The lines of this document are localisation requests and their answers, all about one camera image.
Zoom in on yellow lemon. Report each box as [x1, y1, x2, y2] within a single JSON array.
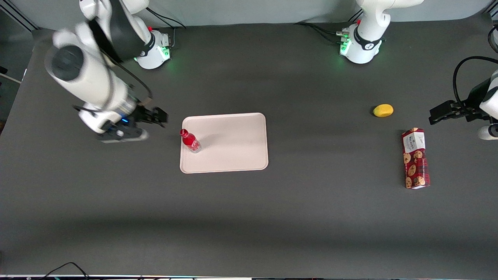
[[373, 104, 394, 118]]

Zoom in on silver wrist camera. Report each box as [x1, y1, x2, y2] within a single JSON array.
[[96, 128, 149, 143], [478, 124, 498, 141]]

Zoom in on black right arm base cable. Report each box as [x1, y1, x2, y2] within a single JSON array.
[[134, 7, 189, 49]]

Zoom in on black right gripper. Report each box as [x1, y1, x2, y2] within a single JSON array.
[[117, 106, 169, 131]]

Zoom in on black left arm base cable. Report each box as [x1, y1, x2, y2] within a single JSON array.
[[294, 9, 364, 44]]

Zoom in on black looped left gripper cable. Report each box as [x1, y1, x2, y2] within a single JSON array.
[[452, 56, 498, 108]]

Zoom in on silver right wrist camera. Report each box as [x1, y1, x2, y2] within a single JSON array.
[[96, 128, 149, 143]]

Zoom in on black cable at table corner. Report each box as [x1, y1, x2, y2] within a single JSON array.
[[487, 25, 498, 54]]

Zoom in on red cookie box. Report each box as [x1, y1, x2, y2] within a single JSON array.
[[401, 128, 431, 189]]

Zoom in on black arm base cable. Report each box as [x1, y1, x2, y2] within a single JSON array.
[[294, 9, 364, 44], [134, 7, 189, 49]]

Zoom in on red coke bottle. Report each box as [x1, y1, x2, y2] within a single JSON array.
[[179, 129, 202, 154]]

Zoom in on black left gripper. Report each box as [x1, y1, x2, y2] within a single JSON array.
[[429, 78, 492, 125]]

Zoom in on black cable at table edge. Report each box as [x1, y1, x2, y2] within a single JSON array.
[[39, 262, 91, 280]]

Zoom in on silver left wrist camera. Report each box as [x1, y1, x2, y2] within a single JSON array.
[[478, 124, 498, 141]]

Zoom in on beige plastic tray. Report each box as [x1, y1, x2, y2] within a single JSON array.
[[179, 112, 269, 174]]

